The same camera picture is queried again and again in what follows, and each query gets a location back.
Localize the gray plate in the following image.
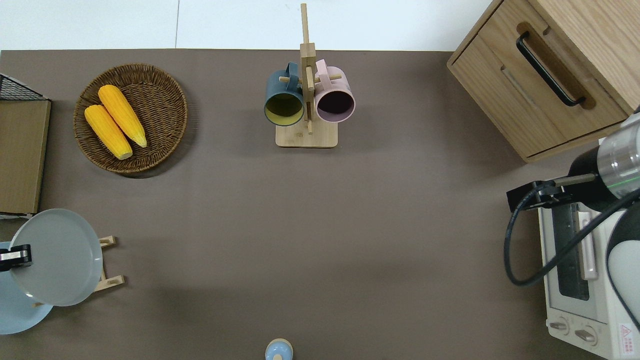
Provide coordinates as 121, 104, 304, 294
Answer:
9, 208, 104, 307

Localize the metal toaster oven handle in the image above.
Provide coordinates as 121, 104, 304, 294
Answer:
577, 210, 600, 281

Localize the dark blue mug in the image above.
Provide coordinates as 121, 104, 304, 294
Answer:
264, 61, 305, 127

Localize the pink mug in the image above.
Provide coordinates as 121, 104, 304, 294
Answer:
314, 59, 356, 124

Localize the wood and wire shelf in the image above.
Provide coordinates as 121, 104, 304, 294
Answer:
0, 73, 52, 217

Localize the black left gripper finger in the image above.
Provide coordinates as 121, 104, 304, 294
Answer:
0, 244, 34, 273

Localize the yellow corn cob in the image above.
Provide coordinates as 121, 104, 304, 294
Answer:
84, 104, 134, 161
97, 84, 148, 149

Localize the white toaster oven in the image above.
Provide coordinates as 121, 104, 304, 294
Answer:
537, 202, 640, 360

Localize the brown table mat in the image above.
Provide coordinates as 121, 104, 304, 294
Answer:
0, 48, 618, 360

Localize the brown wicker basket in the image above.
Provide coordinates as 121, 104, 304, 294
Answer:
73, 63, 189, 175

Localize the light blue plate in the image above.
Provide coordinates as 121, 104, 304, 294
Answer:
0, 241, 54, 335

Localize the wooden mug tree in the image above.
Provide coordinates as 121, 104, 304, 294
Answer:
275, 3, 339, 149

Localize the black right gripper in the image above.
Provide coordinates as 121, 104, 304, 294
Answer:
506, 149, 617, 213

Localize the wooden cabinet box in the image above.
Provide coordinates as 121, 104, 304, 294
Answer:
446, 0, 640, 164

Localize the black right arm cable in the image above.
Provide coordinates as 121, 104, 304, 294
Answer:
503, 184, 640, 288

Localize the black cabinet handle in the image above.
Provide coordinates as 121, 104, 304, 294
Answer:
516, 31, 587, 108

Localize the low wooden plate rack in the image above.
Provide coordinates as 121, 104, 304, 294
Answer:
31, 235, 125, 307

